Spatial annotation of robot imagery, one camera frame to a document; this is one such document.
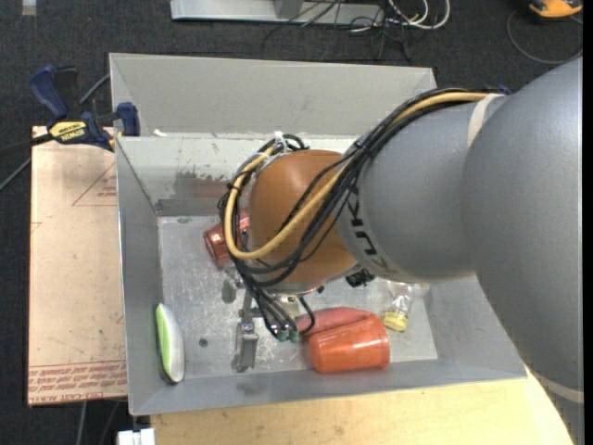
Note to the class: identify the black cylinder on white bracket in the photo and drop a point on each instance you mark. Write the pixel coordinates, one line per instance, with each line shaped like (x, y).
(359, 277)

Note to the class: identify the orange plastic cup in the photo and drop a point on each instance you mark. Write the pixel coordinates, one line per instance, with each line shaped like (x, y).
(349, 348)

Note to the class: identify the pink toy sausage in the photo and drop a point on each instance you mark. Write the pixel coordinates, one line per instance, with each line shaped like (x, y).
(336, 319)

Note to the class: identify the clear plastic bottle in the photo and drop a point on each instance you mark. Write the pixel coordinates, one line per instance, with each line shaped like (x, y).
(397, 312)

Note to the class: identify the brown cardboard board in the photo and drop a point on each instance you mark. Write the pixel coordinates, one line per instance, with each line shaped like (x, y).
(74, 258)

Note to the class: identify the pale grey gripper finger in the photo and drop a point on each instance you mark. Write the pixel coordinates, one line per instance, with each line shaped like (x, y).
(229, 291)
(245, 350)

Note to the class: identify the grey metal bin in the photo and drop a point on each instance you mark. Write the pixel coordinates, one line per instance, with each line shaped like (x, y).
(208, 304)

